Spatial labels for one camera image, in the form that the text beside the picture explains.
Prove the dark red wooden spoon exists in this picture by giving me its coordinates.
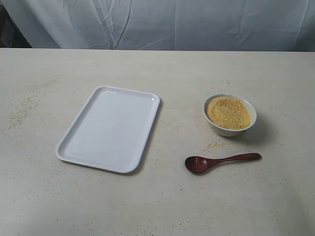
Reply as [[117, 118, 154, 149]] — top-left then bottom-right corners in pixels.
[[185, 153, 262, 174]]

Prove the white rectangular plastic tray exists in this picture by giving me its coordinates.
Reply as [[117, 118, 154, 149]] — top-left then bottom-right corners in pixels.
[[55, 86, 160, 174]]

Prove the white ceramic bowl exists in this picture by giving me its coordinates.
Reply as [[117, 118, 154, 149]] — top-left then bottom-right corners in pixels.
[[202, 93, 257, 137]]

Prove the white backdrop curtain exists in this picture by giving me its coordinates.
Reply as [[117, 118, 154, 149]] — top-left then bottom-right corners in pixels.
[[3, 0, 315, 52]]

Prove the spilled millet pile on table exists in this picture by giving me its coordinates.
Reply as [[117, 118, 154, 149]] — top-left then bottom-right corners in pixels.
[[201, 142, 226, 153]]

